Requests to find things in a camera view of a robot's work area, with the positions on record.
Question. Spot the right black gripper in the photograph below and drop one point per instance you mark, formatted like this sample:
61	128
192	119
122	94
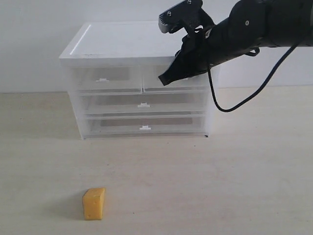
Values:
189	61

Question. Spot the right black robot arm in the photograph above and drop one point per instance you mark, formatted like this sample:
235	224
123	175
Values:
251	25

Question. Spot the middle clear wide drawer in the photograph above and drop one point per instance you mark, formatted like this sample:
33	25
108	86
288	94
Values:
136	103

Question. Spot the clear wide drawer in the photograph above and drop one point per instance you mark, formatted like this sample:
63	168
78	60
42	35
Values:
136	103
140	125

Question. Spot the white plastic drawer cabinet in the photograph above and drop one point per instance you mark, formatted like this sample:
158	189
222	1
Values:
122	44

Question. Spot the bottom clear wide drawer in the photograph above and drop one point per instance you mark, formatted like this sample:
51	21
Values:
140	125

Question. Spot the yellow cheese wedge sponge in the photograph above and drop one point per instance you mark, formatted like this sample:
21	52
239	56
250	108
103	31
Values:
93	203

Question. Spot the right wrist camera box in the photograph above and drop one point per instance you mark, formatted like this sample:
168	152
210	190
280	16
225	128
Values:
185	14

